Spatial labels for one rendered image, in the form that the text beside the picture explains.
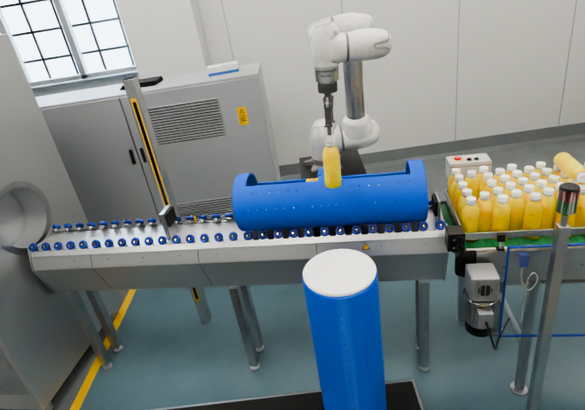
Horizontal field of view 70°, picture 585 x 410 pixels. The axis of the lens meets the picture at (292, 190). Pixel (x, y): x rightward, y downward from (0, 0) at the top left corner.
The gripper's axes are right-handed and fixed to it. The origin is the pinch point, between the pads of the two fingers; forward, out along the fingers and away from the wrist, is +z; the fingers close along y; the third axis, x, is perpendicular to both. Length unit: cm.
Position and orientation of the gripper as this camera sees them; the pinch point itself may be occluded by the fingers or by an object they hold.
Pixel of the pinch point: (330, 133)
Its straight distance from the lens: 169.1
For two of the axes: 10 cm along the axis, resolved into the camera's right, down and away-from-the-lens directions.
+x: 9.8, -0.2, -1.8
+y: -1.5, 4.2, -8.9
